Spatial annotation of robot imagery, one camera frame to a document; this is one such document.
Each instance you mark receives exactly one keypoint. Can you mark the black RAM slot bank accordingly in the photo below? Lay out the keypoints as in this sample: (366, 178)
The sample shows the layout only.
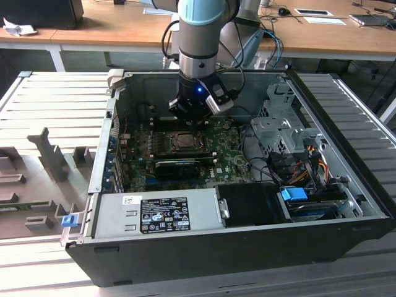
(161, 124)
(185, 157)

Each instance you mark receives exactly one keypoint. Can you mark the CPU socket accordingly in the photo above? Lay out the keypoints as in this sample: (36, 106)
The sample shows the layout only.
(170, 149)

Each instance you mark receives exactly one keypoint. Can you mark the round coin battery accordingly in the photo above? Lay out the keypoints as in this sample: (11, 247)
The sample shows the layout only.
(227, 125)

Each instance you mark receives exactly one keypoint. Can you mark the black graphics card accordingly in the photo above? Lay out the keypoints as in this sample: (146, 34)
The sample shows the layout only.
(176, 168)

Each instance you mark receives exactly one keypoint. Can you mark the green motherboard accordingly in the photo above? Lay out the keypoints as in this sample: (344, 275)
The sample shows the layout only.
(229, 161)

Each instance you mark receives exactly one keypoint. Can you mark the small white connector box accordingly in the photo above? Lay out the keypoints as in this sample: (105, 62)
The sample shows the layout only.
(261, 63)

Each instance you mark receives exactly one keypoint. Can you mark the silver metal drive cage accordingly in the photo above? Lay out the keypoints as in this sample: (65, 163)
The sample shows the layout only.
(272, 130)

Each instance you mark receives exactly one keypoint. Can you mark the black SATA connector cluster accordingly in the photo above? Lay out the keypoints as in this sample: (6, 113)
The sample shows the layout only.
(280, 164)

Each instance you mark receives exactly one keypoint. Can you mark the black computer mouse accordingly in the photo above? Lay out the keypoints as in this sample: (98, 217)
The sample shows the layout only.
(284, 11)

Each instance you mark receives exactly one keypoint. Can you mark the blue disk carrier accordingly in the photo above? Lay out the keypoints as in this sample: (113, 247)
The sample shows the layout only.
(293, 195)

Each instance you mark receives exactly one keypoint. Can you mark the silver power supply unit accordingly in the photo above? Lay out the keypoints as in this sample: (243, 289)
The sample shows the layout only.
(114, 216)

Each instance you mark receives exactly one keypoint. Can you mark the black open PC case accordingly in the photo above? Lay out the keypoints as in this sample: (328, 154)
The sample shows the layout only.
(216, 256)

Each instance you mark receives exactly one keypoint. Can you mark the hard disk drive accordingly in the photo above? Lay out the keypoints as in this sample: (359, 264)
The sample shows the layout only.
(312, 210)

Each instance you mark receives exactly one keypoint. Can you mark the blue case latch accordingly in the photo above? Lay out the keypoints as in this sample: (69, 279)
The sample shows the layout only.
(68, 221)

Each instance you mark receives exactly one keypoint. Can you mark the grey parts rack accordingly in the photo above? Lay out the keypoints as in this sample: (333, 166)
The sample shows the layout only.
(34, 182)

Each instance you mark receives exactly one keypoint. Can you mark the black desktop computer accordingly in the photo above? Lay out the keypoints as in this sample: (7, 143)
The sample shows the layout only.
(40, 14)

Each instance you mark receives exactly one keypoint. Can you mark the crumpled white paper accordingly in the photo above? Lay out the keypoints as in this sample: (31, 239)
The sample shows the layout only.
(18, 29)

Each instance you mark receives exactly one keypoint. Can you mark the green RAM stick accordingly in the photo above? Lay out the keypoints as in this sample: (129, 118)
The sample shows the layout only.
(24, 205)

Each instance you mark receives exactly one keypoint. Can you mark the grey closed laptop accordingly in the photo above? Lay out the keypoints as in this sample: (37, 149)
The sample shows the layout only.
(369, 19)

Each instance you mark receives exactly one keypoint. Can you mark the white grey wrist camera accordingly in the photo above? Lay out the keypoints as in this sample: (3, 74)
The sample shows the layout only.
(221, 103)

